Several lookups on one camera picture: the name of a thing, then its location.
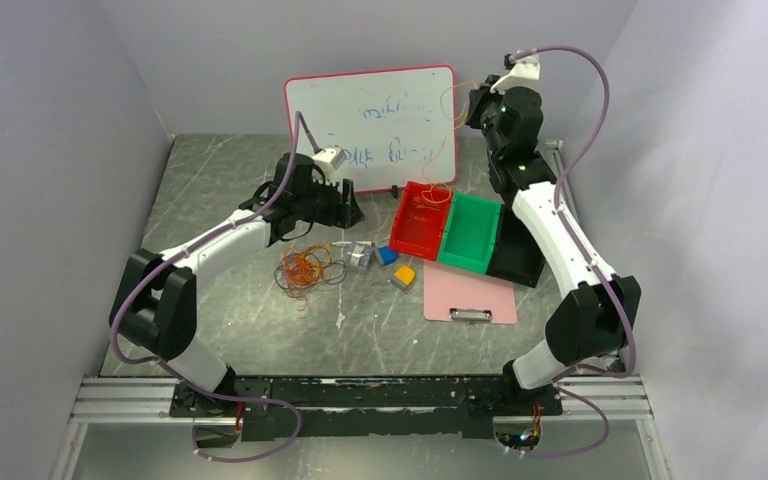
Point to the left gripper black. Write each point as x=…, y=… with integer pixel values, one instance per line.
x=346, y=215

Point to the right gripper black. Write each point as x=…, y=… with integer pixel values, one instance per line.
x=479, y=98

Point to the red plastic bin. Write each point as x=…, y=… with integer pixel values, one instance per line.
x=420, y=220

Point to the green plastic bin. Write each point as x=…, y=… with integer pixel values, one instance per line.
x=470, y=234

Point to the black plastic bin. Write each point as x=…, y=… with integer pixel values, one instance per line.
x=516, y=256

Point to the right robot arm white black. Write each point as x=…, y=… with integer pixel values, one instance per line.
x=598, y=306

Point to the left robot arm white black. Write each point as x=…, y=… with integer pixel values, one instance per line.
x=155, y=306

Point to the clear tape roll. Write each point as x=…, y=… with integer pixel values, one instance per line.
x=360, y=254

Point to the blue eraser block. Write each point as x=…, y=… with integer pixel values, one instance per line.
x=385, y=256

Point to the yellow eraser block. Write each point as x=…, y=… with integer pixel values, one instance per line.
x=403, y=277

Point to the pink clipboard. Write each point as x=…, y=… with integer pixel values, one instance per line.
x=451, y=294

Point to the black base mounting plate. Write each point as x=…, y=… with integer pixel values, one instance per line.
x=275, y=407

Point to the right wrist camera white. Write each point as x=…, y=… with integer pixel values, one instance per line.
x=524, y=72

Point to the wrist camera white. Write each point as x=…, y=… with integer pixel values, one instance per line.
x=524, y=72
x=329, y=159

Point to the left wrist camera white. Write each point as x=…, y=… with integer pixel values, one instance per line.
x=329, y=159

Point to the whiteboard with pink frame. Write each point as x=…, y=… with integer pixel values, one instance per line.
x=395, y=125

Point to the aluminium rail frame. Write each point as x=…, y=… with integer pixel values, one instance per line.
x=147, y=400

